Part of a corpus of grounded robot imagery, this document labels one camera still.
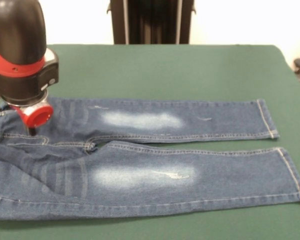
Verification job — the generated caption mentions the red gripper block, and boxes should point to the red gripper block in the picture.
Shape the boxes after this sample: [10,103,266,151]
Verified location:
[8,103,54,137]

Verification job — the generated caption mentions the blue denim jeans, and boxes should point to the blue denim jeans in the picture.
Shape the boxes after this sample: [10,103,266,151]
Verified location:
[0,96,300,222]

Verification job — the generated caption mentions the dark green table cloth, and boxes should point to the dark green table cloth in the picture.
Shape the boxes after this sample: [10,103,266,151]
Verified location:
[0,44,300,240]

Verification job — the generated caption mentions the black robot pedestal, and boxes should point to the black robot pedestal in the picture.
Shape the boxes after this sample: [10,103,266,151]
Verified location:
[106,0,197,45]

